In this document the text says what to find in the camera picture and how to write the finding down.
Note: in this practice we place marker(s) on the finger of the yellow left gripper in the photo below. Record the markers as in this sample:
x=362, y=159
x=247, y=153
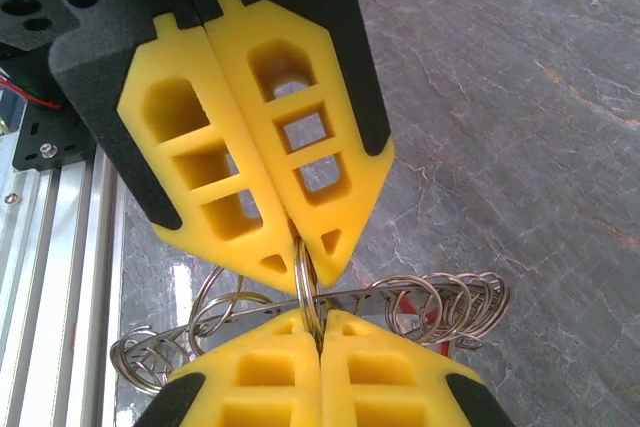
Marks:
x=100, y=72
x=350, y=47

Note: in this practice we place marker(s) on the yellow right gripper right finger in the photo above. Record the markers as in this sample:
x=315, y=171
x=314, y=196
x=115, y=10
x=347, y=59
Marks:
x=425, y=387

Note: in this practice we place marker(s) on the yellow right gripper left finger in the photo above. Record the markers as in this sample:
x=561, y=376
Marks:
x=225, y=387

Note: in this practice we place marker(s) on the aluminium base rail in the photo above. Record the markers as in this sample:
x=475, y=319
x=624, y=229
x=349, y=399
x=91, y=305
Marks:
x=60, y=272

